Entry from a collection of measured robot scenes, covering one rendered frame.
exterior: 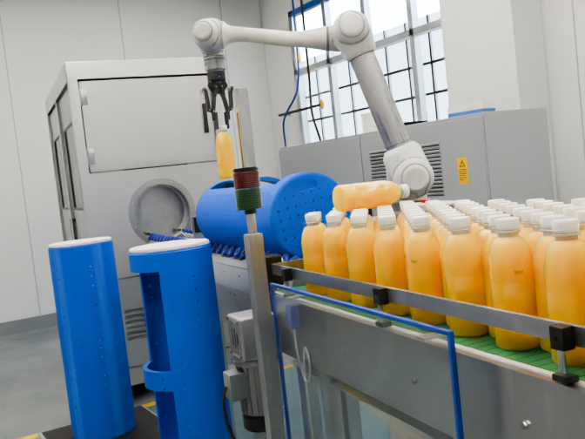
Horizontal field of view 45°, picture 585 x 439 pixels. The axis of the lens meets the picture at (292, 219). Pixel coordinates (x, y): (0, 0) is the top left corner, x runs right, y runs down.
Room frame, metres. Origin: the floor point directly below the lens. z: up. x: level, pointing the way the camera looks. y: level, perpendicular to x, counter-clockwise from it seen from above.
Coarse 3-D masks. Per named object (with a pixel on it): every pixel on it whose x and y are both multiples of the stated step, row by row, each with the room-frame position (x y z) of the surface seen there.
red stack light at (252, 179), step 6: (234, 174) 1.67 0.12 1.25; (240, 174) 1.66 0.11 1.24; (246, 174) 1.66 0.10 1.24; (252, 174) 1.66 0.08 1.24; (258, 174) 1.68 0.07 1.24; (234, 180) 1.67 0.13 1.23; (240, 180) 1.66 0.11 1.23; (246, 180) 1.66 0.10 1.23; (252, 180) 1.66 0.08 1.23; (258, 180) 1.68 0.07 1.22; (234, 186) 1.68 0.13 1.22; (240, 186) 1.66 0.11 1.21; (246, 186) 1.66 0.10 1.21; (252, 186) 1.66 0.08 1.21; (258, 186) 1.67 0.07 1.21
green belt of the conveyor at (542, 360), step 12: (300, 288) 2.02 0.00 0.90; (444, 324) 1.39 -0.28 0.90; (456, 336) 1.28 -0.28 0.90; (480, 336) 1.26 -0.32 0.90; (480, 348) 1.18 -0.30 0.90; (492, 348) 1.18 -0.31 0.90; (540, 348) 1.14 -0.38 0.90; (516, 360) 1.09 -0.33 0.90; (528, 360) 1.09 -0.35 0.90; (540, 360) 1.08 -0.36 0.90; (552, 360) 1.07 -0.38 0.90; (576, 372) 1.00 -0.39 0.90
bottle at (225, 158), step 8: (224, 136) 2.89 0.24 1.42; (216, 144) 2.90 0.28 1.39; (224, 144) 2.88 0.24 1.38; (232, 144) 2.91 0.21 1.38; (224, 152) 2.88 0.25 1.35; (232, 152) 2.90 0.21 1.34; (224, 160) 2.88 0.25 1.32; (232, 160) 2.90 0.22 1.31; (224, 168) 2.88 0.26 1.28; (232, 168) 2.89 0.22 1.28; (224, 176) 2.88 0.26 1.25
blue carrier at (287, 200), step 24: (216, 192) 2.80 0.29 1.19; (264, 192) 2.29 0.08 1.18; (288, 192) 2.20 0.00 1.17; (312, 192) 2.23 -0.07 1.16; (216, 216) 2.70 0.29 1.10; (240, 216) 2.43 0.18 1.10; (264, 216) 2.22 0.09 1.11; (288, 216) 2.19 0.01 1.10; (216, 240) 2.87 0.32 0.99; (240, 240) 2.54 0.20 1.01; (264, 240) 2.29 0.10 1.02; (288, 240) 2.19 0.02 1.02
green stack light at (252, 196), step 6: (240, 192) 1.66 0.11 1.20; (246, 192) 1.66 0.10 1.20; (252, 192) 1.66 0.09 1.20; (258, 192) 1.67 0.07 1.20; (240, 198) 1.66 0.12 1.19; (246, 198) 1.66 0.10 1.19; (252, 198) 1.66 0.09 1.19; (258, 198) 1.67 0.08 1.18; (240, 204) 1.66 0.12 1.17; (246, 204) 1.66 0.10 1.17; (252, 204) 1.66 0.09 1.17; (258, 204) 1.67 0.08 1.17
